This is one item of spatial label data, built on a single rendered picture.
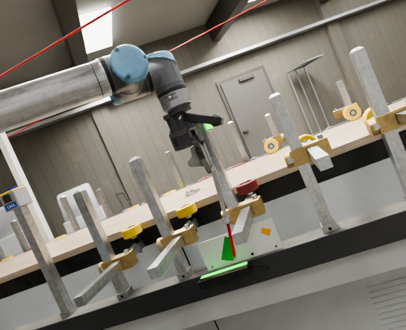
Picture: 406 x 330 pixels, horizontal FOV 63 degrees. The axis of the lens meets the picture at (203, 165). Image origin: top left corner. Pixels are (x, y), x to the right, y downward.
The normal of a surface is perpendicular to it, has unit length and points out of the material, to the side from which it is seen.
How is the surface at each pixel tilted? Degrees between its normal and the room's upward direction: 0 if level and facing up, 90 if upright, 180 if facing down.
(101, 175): 90
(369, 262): 90
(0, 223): 90
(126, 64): 90
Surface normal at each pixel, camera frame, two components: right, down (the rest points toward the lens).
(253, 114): 0.25, -0.06
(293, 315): -0.22, 0.14
